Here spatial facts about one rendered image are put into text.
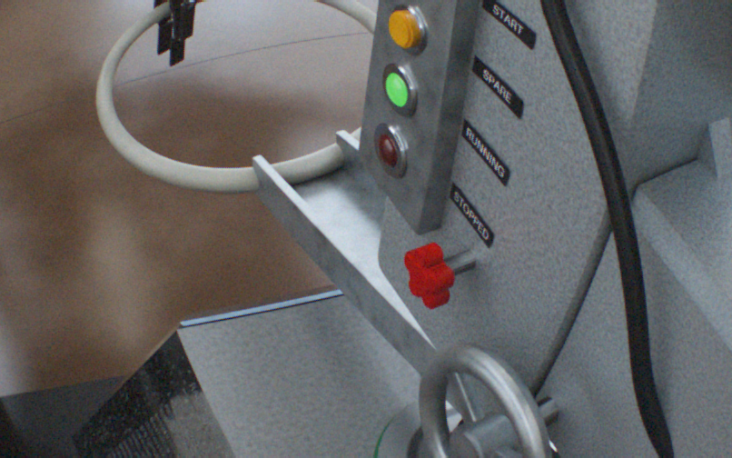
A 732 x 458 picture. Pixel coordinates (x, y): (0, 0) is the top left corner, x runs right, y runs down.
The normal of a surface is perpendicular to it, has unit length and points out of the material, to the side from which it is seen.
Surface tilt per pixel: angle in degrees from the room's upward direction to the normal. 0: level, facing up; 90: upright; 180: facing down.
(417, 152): 90
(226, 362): 0
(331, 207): 15
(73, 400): 0
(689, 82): 90
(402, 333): 90
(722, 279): 4
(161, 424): 45
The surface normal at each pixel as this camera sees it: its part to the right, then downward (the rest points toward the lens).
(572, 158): -0.88, 0.29
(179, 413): -0.57, -0.32
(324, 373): 0.10, -0.68
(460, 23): 0.47, 0.67
